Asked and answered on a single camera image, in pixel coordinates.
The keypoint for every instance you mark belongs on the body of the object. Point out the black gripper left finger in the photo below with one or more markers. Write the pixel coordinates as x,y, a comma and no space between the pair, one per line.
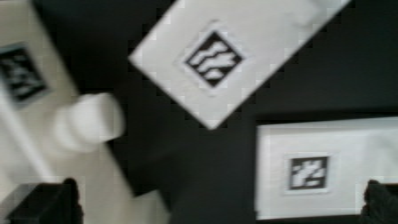
44,203

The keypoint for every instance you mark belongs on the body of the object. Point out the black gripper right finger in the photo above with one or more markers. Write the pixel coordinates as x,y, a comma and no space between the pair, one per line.
379,212

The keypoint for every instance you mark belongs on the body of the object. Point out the white cabinet door with knob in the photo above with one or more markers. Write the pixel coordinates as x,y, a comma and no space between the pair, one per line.
58,124

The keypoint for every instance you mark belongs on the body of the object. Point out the white cabinet door panel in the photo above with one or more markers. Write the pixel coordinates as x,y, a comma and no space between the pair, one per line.
219,45

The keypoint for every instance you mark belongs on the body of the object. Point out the white cabinet top block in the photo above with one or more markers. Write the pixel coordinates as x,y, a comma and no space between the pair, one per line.
319,159

